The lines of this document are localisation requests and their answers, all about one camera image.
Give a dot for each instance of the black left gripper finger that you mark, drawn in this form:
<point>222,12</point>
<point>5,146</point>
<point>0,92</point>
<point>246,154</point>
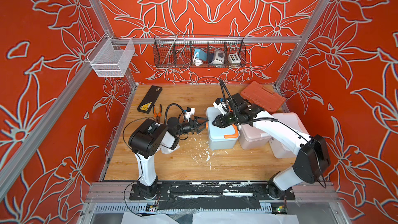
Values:
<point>200,120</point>
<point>197,129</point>

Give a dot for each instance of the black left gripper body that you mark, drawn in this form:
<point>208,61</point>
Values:
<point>186,128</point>

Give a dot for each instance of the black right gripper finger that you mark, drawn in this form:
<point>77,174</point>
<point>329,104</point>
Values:
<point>220,117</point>
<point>218,123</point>

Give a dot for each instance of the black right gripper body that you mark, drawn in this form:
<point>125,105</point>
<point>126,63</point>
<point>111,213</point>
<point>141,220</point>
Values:
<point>234,117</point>

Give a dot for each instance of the grey orange medicine chest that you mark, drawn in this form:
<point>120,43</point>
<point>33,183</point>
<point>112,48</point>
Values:
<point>220,138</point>

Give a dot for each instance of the pink medicine chest box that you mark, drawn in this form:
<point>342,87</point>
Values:
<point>251,137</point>

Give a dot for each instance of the white pink first aid kit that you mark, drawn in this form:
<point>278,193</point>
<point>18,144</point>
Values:
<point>279,148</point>

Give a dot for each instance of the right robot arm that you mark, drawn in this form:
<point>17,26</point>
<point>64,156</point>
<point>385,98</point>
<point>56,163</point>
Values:
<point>312,157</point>

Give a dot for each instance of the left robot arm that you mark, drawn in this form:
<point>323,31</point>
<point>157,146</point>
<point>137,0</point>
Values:
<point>149,138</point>

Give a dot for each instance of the red plastic tool case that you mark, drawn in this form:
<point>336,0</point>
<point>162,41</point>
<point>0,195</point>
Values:
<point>263,97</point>

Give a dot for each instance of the black warning label case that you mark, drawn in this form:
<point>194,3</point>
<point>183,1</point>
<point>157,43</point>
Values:
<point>149,99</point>

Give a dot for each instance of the white button box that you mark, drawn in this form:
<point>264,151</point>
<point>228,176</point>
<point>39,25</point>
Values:
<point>234,60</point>

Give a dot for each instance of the white device with dials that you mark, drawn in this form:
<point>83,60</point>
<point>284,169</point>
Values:
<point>218,58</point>

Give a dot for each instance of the blue item in basket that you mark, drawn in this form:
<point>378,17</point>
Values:
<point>200,54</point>

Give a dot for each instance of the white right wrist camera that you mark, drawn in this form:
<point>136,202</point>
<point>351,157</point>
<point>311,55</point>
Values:
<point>220,104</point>

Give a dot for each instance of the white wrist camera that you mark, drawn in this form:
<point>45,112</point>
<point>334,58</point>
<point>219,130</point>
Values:
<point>220,104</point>
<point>188,113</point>

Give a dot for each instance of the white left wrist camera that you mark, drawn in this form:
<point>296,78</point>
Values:
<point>188,113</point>

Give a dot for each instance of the orange handled pliers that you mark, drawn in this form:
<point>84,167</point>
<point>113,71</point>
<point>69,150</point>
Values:
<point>157,113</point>

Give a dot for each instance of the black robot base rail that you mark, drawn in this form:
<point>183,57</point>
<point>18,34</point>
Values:
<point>169,189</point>

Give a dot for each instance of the black wire wall basket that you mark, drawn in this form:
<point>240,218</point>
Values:
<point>185,51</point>

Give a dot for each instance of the aluminium horizontal back rail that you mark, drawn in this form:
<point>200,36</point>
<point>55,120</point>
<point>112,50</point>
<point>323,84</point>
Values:
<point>247,40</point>

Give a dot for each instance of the white wire mesh basket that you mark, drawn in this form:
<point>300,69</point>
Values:
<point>111,60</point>

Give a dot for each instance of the aluminium frame post right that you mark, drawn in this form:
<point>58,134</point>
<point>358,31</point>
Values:
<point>320,8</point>

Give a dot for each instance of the aluminium frame post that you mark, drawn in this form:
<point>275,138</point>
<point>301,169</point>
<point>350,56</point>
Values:
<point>108,33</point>
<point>320,8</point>

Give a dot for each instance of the aluminium frame post left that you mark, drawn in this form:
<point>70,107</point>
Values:
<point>108,33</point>

